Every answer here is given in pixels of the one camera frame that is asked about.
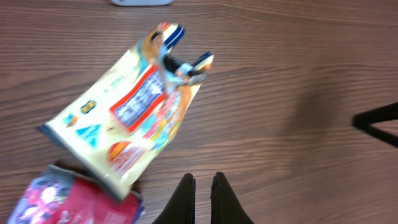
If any yellow wet wipes pack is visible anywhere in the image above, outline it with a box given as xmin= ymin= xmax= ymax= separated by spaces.
xmin=41 ymin=22 xmax=214 ymax=201

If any white barcode scanner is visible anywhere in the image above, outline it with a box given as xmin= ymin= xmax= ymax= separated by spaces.
xmin=110 ymin=0 xmax=174 ymax=7

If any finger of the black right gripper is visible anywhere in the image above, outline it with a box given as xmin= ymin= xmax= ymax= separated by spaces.
xmin=352 ymin=103 xmax=397 ymax=148

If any red Carefree pad pack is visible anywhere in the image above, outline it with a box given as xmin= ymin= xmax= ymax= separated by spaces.
xmin=6 ymin=165 xmax=144 ymax=224

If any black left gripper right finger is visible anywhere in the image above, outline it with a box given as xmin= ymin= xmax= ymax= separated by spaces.
xmin=211 ymin=172 xmax=254 ymax=224

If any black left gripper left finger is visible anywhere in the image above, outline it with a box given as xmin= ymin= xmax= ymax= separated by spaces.
xmin=152 ymin=173 xmax=196 ymax=224

